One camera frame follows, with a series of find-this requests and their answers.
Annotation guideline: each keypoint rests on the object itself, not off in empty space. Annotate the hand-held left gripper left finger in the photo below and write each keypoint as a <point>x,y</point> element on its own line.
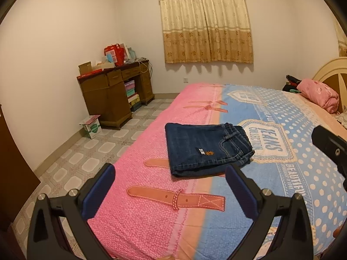
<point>99,192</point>

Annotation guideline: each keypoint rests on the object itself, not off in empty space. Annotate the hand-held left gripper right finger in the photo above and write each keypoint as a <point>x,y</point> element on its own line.
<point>241,192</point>

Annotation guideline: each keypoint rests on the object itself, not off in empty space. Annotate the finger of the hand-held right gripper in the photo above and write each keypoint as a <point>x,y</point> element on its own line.
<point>329,143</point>

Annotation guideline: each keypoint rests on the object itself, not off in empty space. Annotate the dark blue denim pants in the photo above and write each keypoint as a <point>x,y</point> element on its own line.
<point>195,140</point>

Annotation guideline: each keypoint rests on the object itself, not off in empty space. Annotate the pink folded quilt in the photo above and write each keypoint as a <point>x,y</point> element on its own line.
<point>318,94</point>

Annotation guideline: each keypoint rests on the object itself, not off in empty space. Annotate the white and green cardboard box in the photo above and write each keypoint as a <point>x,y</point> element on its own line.
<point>92,128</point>

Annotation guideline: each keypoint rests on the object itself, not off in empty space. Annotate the dark clothes pile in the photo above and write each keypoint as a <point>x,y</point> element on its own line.
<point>290,85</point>

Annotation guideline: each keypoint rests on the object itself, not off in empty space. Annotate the pink and blue printed blanket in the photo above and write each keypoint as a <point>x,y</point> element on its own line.
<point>162,222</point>

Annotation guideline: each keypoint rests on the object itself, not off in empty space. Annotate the cream bed headboard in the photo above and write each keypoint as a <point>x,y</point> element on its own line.
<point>333,67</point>

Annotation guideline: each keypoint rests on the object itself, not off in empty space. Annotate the brown wooden door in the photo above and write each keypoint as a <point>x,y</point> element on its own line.
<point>13,173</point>

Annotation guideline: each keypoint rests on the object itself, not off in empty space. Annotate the brown wooden desk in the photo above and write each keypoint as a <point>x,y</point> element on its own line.
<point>105,100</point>

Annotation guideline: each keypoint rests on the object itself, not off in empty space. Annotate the stack of coloured boxes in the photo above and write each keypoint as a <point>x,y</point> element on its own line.
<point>131,94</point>

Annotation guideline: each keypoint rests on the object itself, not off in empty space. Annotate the red flat box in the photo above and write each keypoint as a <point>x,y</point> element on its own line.
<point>88,73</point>

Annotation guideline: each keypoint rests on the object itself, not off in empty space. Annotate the open brown cardboard box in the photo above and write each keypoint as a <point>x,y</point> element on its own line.
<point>85,67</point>

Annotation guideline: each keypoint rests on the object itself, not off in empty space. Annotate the red gift bag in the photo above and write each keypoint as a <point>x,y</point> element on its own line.
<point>115,55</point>

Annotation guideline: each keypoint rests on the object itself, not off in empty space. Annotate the pale teal bag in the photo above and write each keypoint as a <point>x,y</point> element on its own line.
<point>132,54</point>

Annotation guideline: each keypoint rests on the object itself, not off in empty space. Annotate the beige patterned curtain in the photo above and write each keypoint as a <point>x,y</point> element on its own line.
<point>206,21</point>

